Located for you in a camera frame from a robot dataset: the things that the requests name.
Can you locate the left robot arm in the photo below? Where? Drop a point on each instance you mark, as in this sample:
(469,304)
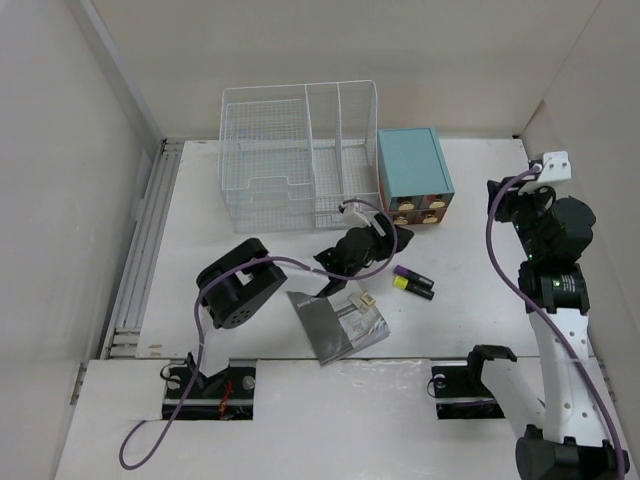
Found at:
(230,292)

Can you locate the purple cap highlighter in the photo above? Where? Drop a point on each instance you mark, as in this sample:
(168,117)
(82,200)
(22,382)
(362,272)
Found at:
(414,277)

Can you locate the yellow cap highlighter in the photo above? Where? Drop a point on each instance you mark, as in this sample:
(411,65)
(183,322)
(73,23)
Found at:
(413,287)

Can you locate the teal and orange drawer box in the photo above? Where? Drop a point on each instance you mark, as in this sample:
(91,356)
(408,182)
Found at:
(415,183)

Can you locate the grey Canon setup guide booklet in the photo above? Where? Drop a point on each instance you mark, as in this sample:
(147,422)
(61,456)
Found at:
(327,338)

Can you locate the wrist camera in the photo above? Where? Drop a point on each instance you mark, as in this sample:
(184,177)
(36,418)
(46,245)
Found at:
(552,169)
(353,216)

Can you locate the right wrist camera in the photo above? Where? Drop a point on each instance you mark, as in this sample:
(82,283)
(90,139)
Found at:
(552,169)

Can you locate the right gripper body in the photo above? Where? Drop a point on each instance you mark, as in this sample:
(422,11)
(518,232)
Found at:
(527,209)

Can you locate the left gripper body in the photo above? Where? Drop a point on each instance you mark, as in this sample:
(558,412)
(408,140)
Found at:
(380,248)

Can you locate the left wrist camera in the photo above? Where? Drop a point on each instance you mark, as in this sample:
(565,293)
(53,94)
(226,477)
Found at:
(353,216)

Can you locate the aluminium rail left side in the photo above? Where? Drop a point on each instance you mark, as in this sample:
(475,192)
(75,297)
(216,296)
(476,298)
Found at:
(124,322)

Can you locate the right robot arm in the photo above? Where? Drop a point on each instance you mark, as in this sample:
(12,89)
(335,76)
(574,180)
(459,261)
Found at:
(568,433)

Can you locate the white wire mesh organizer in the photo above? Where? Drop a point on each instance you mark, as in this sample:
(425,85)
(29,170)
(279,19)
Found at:
(289,155)

